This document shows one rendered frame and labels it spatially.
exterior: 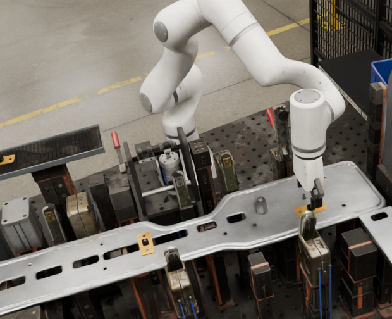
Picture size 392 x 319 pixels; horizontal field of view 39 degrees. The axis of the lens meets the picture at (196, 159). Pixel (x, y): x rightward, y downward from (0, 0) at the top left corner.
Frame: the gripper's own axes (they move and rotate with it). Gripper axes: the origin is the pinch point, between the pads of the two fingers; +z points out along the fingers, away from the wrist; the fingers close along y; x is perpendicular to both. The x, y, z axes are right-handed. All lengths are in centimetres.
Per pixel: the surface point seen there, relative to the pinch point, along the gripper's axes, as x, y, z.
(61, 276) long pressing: -71, -2, 6
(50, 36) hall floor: -93, -405, 111
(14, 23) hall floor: -128, -460, 112
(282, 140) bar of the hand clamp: -0.2, -19.5, -4.6
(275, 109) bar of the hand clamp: -1.5, -20.3, -15.5
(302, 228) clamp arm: -7.2, 12.7, -1.9
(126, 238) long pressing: -51, -9, 6
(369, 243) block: 9.7, 15.9, 7.6
